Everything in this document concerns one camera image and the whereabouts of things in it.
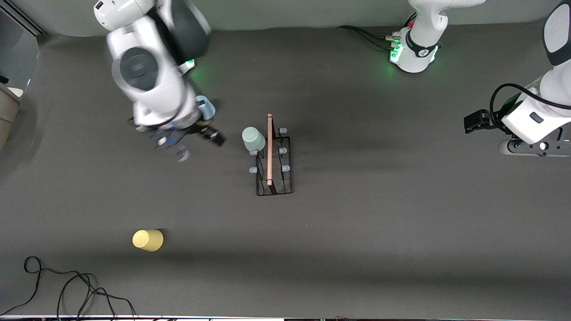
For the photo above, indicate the dark metal frame bar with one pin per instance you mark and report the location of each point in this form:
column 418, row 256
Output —
column 22, row 20

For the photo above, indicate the yellow plastic cup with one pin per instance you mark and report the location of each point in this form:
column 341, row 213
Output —
column 148, row 240

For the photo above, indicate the dark grey table mat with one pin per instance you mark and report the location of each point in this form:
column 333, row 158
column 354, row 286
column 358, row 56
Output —
column 357, row 245

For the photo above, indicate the pale green plastic cup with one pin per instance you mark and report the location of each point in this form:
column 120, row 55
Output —
column 253, row 139

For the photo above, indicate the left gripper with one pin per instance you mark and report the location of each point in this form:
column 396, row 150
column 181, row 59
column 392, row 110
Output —
column 486, row 121

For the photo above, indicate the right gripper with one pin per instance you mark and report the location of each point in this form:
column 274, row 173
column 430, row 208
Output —
column 199, row 129

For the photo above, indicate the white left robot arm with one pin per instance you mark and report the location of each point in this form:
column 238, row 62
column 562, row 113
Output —
column 417, row 53

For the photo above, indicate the beige furniture piece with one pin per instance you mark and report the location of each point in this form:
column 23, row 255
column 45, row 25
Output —
column 6, row 111

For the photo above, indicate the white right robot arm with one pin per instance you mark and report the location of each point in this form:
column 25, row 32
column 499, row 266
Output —
column 147, row 71

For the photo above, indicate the light blue plastic cup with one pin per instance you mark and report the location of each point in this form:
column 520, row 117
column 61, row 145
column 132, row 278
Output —
column 209, row 106

